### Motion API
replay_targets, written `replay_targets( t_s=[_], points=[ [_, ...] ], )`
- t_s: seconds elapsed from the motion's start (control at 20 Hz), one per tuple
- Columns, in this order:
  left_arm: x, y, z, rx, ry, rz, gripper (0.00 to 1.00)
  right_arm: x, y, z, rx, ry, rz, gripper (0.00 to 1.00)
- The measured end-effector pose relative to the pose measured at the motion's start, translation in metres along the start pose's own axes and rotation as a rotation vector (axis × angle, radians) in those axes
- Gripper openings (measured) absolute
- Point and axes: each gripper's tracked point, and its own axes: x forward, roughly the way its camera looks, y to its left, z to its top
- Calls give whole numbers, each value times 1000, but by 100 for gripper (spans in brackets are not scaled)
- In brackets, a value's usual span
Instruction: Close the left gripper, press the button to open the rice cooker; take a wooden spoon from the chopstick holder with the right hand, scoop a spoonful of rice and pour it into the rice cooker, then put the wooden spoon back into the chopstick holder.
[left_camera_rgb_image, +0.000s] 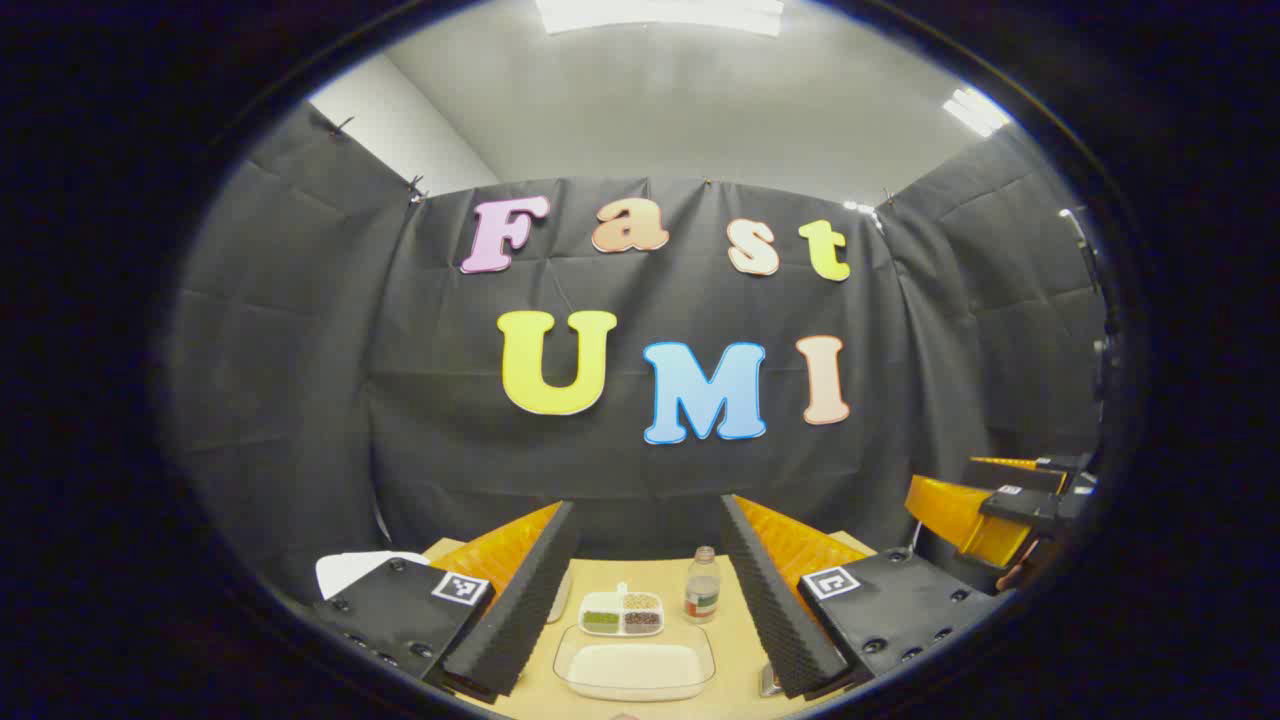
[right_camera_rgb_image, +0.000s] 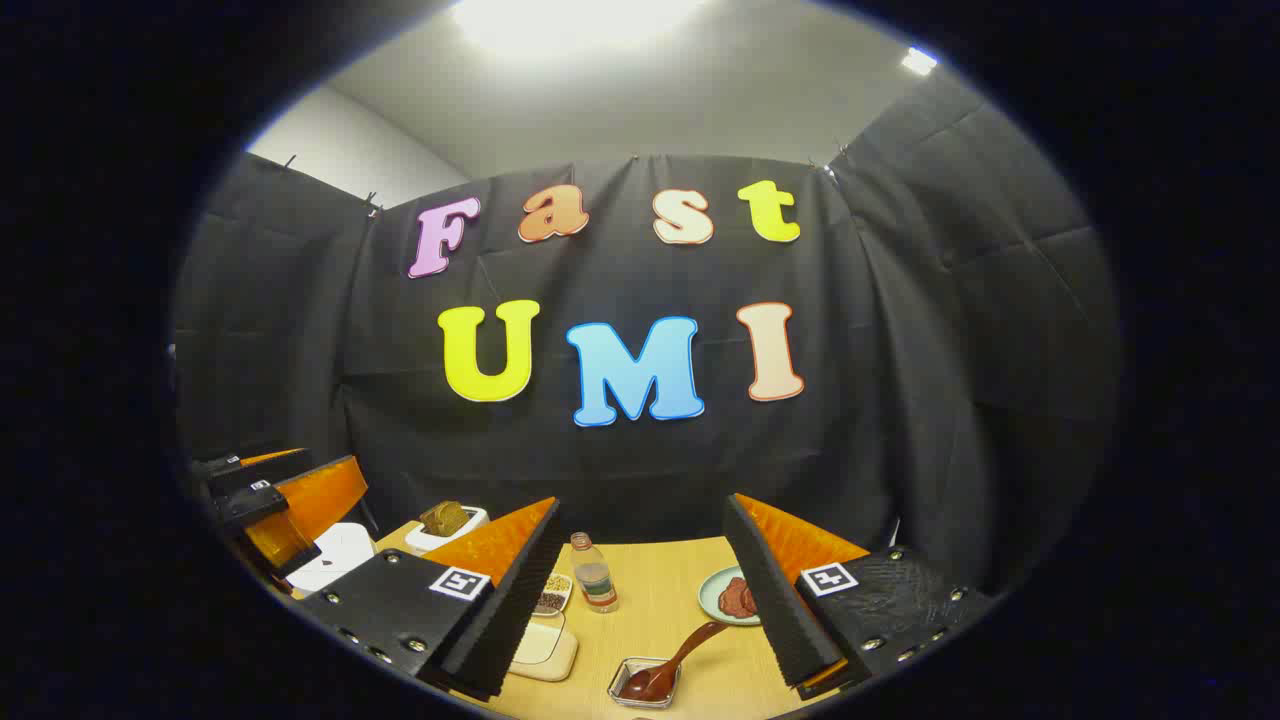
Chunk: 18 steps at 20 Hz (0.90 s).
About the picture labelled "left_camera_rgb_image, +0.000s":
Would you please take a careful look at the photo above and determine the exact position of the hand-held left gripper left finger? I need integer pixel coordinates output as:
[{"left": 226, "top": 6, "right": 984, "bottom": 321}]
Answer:
[{"left": 313, "top": 500, "right": 581, "bottom": 701}]

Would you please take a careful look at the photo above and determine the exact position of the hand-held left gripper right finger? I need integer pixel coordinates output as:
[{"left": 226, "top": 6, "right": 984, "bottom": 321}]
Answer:
[{"left": 720, "top": 493, "right": 1001, "bottom": 701}]

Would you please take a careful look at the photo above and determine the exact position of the glass tray of rice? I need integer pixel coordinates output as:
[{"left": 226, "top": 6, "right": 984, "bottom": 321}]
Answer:
[{"left": 553, "top": 622, "right": 717, "bottom": 701}]

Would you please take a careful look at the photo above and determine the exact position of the white rice cooker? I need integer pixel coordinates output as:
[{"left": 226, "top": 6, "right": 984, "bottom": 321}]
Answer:
[{"left": 316, "top": 550, "right": 431, "bottom": 601}]

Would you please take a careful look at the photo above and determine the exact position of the clear plastic bottle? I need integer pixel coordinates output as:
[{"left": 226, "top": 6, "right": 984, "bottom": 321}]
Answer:
[{"left": 684, "top": 546, "right": 722, "bottom": 625}]

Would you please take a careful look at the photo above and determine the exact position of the white divided grain dish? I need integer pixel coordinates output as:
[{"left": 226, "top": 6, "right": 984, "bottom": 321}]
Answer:
[{"left": 578, "top": 583, "right": 665, "bottom": 638}]

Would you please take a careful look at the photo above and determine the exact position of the black backdrop cloth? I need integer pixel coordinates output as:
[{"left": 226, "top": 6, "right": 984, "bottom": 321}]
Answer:
[{"left": 165, "top": 100, "right": 1111, "bottom": 601}]

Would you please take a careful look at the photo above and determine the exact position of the small ceiling light strip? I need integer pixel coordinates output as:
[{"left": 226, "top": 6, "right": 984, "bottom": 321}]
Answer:
[{"left": 942, "top": 88, "right": 1013, "bottom": 138}]

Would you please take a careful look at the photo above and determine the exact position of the large ceiling light panel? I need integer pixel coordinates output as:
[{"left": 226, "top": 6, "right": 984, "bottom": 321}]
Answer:
[{"left": 537, "top": 0, "right": 786, "bottom": 36}]

